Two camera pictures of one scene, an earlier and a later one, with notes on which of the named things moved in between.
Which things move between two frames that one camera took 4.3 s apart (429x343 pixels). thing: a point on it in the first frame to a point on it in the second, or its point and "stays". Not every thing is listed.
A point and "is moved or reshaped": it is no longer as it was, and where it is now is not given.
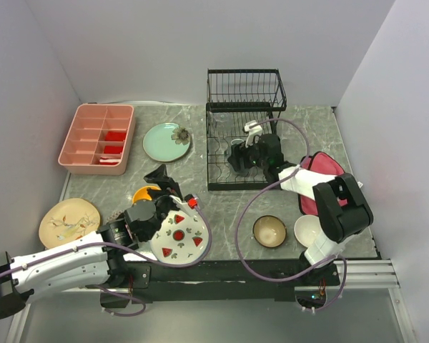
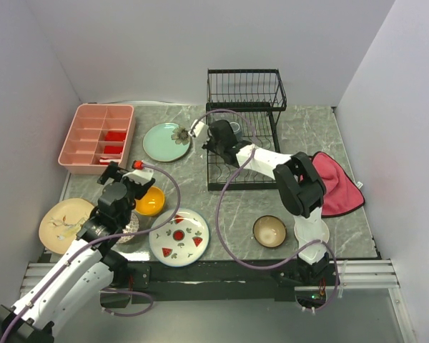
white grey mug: (227, 152) is moved or reshaped
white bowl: (307, 228) stays
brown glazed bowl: (269, 231) stays
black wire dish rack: (235, 97) stays
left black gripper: (159, 176) to (110, 172)
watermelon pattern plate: (181, 239) stays
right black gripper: (239, 151) to (209, 146)
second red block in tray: (113, 149) stays
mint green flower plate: (166, 142) stays
